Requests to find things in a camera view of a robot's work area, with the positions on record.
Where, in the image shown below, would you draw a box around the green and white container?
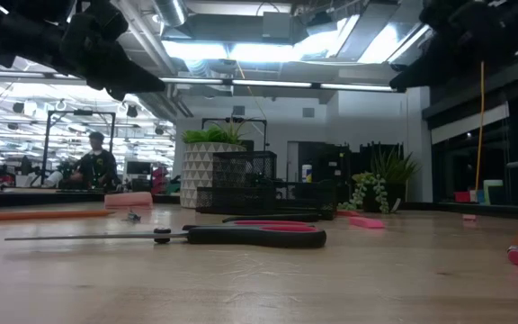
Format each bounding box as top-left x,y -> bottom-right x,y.
483,179 -> 505,206

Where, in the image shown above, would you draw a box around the black metal table frame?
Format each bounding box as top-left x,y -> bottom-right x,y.
0,188 -> 518,222

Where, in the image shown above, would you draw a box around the long pink eraser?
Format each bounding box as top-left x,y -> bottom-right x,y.
348,216 -> 386,230

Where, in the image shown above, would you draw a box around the pink fabric object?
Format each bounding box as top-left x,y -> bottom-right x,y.
150,165 -> 169,195

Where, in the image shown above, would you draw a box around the silver ceiling duct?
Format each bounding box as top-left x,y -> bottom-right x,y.
152,0 -> 189,28

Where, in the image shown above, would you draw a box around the yellow hanging cable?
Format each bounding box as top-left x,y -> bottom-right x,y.
473,60 -> 487,193

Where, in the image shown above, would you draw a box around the black mesh desk organizer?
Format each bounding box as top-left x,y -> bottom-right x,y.
194,150 -> 337,221

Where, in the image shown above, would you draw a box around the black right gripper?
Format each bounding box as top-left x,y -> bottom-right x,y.
388,0 -> 518,90

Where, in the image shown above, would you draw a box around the pink sticky note pad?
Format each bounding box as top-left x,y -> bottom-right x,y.
103,192 -> 154,211

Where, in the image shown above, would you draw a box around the black shelving unit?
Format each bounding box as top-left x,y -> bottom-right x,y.
312,142 -> 405,203

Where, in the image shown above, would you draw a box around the small black monitor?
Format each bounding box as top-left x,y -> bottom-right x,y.
125,160 -> 153,176

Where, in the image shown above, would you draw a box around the succulent in white patterned pot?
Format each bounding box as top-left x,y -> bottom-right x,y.
180,114 -> 260,209

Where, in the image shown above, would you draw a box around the trailing succulent in dark pot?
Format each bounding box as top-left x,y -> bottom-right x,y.
337,147 -> 422,215

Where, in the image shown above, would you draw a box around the grey ceiling unit box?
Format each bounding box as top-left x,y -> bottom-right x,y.
262,11 -> 293,40

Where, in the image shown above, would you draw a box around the black and red scissors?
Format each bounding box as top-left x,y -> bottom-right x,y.
4,219 -> 327,249

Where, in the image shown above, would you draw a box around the tall black rig frame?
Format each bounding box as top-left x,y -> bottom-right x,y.
40,109 -> 117,188

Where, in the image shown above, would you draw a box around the long LED light bar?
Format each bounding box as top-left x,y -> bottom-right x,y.
0,69 -> 407,95

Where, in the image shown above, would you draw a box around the person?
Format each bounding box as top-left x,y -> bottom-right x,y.
68,130 -> 121,190

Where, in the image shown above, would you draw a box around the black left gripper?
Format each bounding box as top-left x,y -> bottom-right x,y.
58,0 -> 166,102

